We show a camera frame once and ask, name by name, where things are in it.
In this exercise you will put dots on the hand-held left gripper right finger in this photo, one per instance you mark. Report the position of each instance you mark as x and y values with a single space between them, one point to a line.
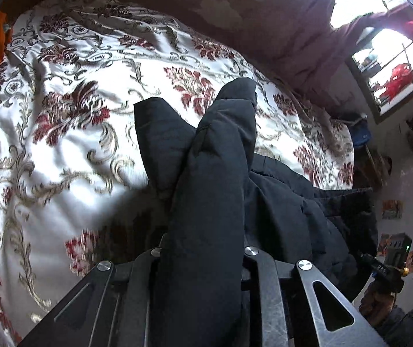
260 273

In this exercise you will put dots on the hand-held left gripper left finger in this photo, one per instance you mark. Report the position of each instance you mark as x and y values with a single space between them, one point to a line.
145 269

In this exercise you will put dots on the dark navy padded jacket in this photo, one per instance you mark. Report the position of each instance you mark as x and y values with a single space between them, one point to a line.
206 188

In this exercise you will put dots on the person's right forearm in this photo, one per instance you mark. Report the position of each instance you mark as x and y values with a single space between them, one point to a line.
398 329

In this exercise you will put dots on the person's right hand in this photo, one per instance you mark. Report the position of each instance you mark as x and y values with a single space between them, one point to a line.
374 302

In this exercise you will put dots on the blue object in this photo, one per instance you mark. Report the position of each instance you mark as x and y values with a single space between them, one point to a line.
361 133

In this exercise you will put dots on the floral white bedspread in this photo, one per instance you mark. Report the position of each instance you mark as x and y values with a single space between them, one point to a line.
65 151

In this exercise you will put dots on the red window decoration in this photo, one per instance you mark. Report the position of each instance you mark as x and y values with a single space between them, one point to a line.
398 79

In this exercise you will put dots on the window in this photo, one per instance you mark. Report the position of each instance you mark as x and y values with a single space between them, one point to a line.
391 43

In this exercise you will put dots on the maroon curtain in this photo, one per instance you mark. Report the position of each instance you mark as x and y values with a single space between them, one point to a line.
300 36

